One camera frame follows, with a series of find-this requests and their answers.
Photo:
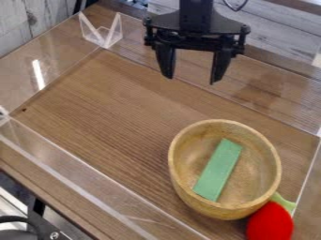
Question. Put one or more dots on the clear acrylic corner bracket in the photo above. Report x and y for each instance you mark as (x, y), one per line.
(101, 36)

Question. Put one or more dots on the clear acrylic enclosure wall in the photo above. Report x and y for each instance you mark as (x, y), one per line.
(107, 210)

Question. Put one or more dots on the brown wooden bowl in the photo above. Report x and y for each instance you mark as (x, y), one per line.
(254, 178)

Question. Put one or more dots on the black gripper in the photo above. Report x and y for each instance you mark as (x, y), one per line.
(206, 32)

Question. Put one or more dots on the green foam block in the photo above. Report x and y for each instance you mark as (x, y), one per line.
(216, 172)

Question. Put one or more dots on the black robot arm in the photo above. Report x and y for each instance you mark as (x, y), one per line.
(195, 7)

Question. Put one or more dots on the red plush strawberry toy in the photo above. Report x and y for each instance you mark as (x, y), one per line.
(270, 223)

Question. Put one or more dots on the black table clamp bracket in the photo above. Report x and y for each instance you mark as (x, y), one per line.
(26, 225)

